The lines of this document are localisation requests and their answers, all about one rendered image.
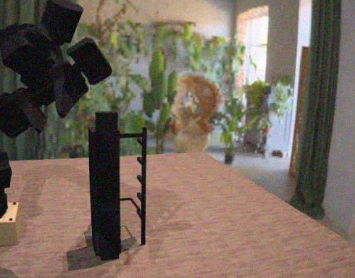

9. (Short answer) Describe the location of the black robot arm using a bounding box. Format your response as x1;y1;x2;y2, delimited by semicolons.
0;0;83;218

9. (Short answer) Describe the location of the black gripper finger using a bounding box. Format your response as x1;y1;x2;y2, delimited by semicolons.
49;60;88;119
7;89;47;134

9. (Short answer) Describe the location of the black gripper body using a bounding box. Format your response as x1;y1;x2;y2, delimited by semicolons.
0;37;112;138

